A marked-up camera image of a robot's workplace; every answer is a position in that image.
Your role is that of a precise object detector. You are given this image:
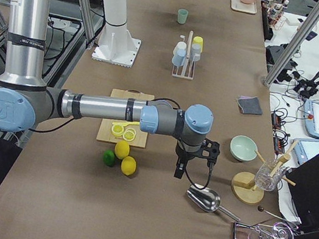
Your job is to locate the beige plastic tray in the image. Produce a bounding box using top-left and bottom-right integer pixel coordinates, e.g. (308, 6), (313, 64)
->
(230, 0), (257, 15)

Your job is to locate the clear glass mug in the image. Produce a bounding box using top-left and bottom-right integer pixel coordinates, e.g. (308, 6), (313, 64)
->
(254, 160), (285, 191)

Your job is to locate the light blue plastic cup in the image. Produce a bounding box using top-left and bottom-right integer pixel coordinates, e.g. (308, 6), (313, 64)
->
(172, 51), (186, 67)

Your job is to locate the lemon slice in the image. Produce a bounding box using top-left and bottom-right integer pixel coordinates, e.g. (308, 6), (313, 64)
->
(111, 124), (125, 137)
(122, 128), (137, 142)

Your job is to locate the mint green bowl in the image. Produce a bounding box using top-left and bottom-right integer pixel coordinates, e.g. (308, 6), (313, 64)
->
(230, 135), (258, 162)

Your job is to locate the lemon slice right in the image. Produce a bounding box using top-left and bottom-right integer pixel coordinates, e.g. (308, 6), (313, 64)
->
(122, 128), (137, 142)

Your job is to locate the yellow plastic knife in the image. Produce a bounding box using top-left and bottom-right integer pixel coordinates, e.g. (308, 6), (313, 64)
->
(112, 121), (139, 127)

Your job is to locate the teach pendant tablet near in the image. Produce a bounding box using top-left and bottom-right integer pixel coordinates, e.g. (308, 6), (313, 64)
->
(293, 138), (319, 165)

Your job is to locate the yellow lemon near lime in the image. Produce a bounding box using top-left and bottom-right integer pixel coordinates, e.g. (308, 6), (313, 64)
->
(114, 140), (130, 160)

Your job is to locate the metal scoop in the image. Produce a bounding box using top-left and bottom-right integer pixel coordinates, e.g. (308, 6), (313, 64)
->
(186, 185), (240, 222)

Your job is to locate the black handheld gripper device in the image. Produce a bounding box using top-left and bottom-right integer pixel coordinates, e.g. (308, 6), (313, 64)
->
(293, 71), (319, 99)

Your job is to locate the lemon slice left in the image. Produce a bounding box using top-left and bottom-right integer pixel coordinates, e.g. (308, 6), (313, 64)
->
(111, 124), (125, 137)

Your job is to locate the green lime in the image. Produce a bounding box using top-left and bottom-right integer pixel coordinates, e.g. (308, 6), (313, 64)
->
(102, 149), (116, 167)

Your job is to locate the aluminium frame post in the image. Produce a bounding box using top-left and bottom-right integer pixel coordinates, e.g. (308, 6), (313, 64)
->
(263, 0), (319, 87)

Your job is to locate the grey folded cloth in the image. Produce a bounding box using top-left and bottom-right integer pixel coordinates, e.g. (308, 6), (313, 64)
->
(236, 96), (263, 115)

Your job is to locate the white plastic cup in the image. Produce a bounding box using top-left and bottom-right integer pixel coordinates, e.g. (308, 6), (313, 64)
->
(173, 41), (187, 57)

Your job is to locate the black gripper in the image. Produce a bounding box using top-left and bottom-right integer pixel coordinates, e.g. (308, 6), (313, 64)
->
(174, 137), (206, 178)

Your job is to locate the yellow lemon front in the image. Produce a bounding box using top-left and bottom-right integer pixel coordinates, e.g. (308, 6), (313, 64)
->
(121, 156), (137, 176)

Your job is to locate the yellow plastic cup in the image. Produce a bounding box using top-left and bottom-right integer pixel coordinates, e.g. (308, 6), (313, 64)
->
(192, 36), (204, 52)

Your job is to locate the wooden cutting board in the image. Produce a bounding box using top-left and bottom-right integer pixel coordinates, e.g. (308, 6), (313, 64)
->
(96, 88), (155, 148)

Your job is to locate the white wooden cup holder rack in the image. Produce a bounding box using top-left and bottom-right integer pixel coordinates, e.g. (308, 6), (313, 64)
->
(171, 30), (195, 80)

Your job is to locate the grey plastic cup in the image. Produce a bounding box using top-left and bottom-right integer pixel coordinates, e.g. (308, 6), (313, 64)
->
(190, 43), (202, 62)

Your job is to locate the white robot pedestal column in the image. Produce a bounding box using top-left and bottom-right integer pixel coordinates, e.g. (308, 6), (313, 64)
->
(92, 0), (142, 68)

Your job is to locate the wooden mug tree stand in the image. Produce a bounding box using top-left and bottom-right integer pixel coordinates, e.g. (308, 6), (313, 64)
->
(231, 141), (297, 205)

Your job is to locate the mint green plastic cup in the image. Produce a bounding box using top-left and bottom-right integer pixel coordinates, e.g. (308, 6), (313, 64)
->
(177, 9), (189, 24)

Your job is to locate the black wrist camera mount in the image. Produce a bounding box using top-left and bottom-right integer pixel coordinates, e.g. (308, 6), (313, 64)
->
(199, 138), (220, 169)

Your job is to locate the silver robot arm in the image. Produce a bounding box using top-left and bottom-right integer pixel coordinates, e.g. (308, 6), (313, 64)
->
(0, 0), (214, 178)

